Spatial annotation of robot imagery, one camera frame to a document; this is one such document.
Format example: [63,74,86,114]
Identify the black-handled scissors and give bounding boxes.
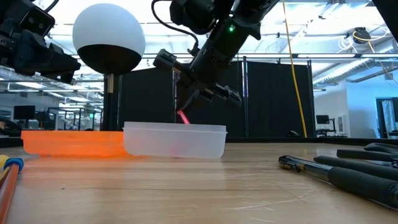
[336,142,398,170]

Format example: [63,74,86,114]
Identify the blue-capped pencil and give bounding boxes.
[0,157,25,222]

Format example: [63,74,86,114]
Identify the clear plastic supply box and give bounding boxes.
[123,121,228,159]

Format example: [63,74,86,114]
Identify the black ceiling cable reel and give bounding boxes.
[352,26,373,45]

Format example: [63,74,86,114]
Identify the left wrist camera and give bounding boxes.
[17,5,56,37]

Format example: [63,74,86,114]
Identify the white globe lamp black stand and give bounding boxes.
[72,2,146,131]

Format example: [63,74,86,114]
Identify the black pen clear barrel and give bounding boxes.
[278,154,398,210]

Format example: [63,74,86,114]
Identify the dark framed doorway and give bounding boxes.
[375,97,398,139]

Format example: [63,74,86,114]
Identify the yellow hanging cable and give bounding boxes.
[281,0,308,139]

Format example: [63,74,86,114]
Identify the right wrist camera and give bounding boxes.
[169,0,233,35]

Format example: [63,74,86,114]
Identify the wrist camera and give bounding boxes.
[169,0,233,35]
[17,5,56,37]

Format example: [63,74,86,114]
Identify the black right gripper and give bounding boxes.
[154,49,243,112]

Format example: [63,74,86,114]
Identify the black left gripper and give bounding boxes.
[0,0,81,85]

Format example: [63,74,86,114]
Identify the black partition screen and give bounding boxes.
[119,58,315,138]

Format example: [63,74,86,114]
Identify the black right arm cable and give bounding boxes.
[151,0,200,54]

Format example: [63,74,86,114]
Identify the orange plastic box lid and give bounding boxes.
[21,129,128,157]

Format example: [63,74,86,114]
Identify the white framed wall poster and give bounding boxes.
[336,114,346,135]

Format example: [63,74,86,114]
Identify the black office chair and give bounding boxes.
[0,117,23,138]

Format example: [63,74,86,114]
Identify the long pink pencil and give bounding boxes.
[176,108,191,125]

